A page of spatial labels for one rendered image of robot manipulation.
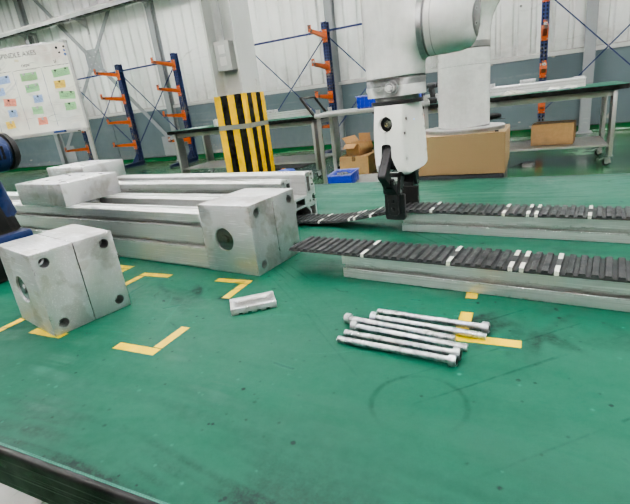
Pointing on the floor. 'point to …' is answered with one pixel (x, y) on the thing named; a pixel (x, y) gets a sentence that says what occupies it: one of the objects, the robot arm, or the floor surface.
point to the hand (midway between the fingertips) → (402, 202)
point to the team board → (31, 92)
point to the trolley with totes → (334, 138)
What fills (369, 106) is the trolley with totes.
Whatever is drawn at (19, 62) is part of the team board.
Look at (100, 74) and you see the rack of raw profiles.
